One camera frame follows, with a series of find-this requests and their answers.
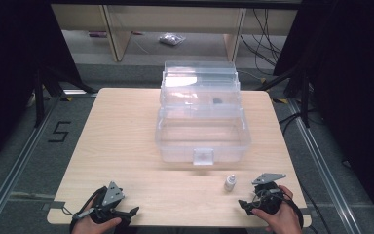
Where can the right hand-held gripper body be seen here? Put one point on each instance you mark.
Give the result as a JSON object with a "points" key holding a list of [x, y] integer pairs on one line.
{"points": [[268, 195]]}

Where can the person's right hand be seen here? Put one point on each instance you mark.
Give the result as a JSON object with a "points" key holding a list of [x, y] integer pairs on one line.
{"points": [[284, 217]]}

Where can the black curtain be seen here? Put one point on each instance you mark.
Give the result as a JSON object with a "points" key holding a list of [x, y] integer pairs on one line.
{"points": [[347, 81], [13, 65]]}

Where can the small white dropper bottle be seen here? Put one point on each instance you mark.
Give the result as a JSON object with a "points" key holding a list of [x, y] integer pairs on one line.
{"points": [[230, 183]]}

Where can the person's left hand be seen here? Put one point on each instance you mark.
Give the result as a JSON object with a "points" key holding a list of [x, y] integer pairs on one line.
{"points": [[91, 226]]}

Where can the clear plastic bag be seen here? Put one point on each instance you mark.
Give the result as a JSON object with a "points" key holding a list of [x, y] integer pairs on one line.
{"points": [[172, 39]]}

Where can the clear plastic storage box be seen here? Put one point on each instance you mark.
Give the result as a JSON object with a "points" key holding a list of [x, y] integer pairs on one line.
{"points": [[203, 113]]}

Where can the aluminium floor rail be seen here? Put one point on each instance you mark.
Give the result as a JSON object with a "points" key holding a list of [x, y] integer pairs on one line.
{"points": [[11, 175], [324, 169]]}

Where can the black metal stand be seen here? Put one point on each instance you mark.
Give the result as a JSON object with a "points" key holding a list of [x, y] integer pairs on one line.
{"points": [[300, 94], [40, 97]]}

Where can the wooden shelf unit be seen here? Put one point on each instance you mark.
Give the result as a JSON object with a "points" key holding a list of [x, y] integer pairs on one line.
{"points": [[175, 19]]}

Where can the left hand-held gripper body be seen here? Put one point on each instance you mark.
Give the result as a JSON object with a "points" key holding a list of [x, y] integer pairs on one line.
{"points": [[112, 195]]}

